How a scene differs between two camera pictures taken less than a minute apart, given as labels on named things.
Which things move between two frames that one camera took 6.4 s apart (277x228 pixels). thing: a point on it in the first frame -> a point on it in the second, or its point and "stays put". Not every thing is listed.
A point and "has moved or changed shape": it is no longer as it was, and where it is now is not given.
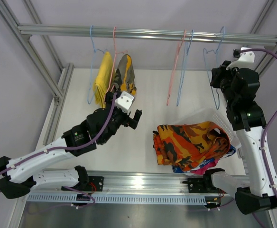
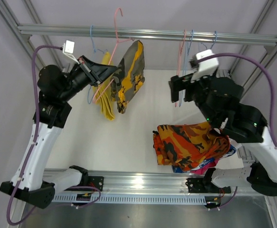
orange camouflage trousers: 189,145 stays put
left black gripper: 132,122 -> 96,73
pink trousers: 201,171 stays put
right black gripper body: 224,78 -> 197,91
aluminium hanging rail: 152,33 stays put
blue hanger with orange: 204,50 has moved or changed shape
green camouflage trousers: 124,80 has moved or changed shape
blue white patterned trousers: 230,150 stays put
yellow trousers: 104,79 stays put
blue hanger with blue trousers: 187,49 stays put
